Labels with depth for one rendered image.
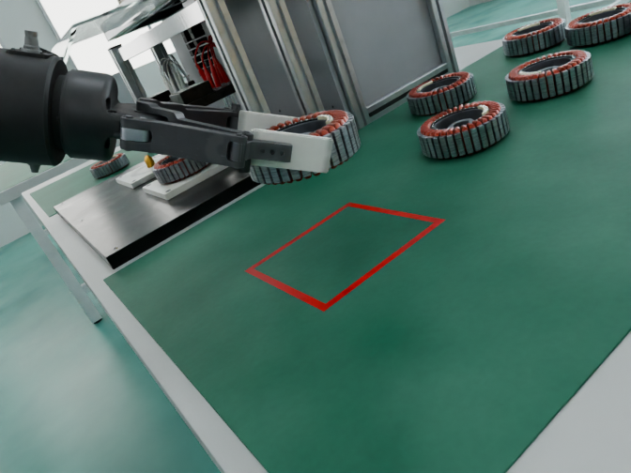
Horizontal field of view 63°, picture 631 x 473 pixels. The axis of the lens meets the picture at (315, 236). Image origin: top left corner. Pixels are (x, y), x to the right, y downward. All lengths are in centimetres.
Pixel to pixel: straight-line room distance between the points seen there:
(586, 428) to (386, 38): 82
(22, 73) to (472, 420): 40
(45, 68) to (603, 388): 44
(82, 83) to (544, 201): 41
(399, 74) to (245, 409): 77
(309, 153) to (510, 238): 19
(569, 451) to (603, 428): 2
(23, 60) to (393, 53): 70
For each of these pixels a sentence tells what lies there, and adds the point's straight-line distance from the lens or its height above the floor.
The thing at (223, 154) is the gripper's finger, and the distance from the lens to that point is 41.
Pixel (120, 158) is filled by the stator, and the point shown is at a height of 78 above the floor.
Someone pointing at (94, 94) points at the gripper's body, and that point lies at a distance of 46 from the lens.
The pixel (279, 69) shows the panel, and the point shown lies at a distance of 107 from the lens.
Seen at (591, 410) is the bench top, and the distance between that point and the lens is 32.
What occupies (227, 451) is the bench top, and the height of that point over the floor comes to 75.
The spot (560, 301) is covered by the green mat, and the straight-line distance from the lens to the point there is 39.
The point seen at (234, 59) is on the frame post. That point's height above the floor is 94.
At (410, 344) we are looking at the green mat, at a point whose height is 75.
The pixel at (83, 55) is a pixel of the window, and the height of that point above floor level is 129.
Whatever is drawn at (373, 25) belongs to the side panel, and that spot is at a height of 90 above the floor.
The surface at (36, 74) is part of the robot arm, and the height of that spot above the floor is 101.
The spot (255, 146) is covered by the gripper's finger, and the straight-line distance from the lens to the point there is 42.
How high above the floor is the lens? 98
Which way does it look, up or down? 24 degrees down
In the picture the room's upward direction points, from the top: 23 degrees counter-clockwise
